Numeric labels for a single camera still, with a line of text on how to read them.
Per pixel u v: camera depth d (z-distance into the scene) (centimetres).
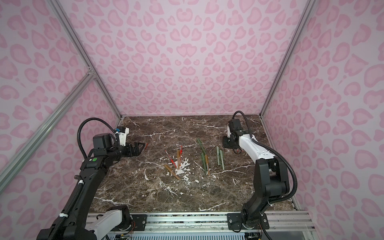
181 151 98
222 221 75
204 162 93
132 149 69
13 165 52
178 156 97
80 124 55
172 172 90
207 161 94
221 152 98
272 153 45
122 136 69
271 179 46
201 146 101
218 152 98
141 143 76
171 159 95
